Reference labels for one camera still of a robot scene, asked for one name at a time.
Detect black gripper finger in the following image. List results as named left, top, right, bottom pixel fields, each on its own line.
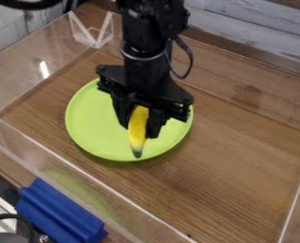
left=113, top=95, right=135, bottom=129
left=146, top=108, right=170, bottom=139

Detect blue plastic block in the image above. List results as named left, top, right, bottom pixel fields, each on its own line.
left=15, top=178, right=109, bottom=243

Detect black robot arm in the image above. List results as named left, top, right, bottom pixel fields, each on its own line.
left=95, top=0, right=193, bottom=139

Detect clear acrylic corner bracket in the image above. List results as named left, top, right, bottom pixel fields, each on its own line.
left=69, top=11, right=113, bottom=49

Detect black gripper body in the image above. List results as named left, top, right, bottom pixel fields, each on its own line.
left=95, top=47, right=193, bottom=122

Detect green round plate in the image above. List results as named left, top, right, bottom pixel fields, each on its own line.
left=65, top=79, right=193, bottom=162

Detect clear acrylic enclosure wall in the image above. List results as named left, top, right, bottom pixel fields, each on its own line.
left=0, top=6, right=300, bottom=243

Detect black cable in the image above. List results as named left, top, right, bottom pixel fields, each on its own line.
left=0, top=213, right=31, bottom=243

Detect yellow toy banana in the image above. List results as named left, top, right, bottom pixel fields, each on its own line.
left=129, top=105, right=149, bottom=159

